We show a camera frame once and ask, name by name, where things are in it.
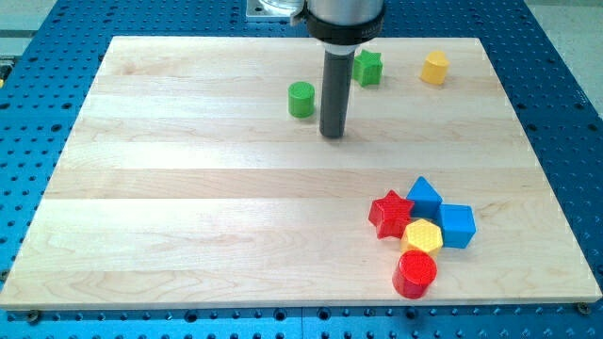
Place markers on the red star block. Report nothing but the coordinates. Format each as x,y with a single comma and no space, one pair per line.
390,215

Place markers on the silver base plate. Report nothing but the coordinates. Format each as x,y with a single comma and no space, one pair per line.
262,11

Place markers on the green star block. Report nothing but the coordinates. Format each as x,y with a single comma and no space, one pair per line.
367,68

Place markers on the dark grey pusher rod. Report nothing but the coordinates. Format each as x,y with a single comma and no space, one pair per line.
335,93

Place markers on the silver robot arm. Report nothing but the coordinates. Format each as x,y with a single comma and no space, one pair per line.
340,25

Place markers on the blue triangle block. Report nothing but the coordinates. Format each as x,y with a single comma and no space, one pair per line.
425,198

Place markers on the green cylinder block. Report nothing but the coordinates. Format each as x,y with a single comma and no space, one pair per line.
301,99

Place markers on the light wooden board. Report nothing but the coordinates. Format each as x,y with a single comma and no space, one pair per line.
186,184

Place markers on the yellow hexagon block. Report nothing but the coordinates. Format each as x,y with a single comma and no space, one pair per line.
422,235

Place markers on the red cylinder block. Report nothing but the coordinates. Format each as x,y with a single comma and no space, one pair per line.
415,272

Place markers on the blue cube block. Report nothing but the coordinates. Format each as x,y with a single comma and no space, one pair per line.
457,225

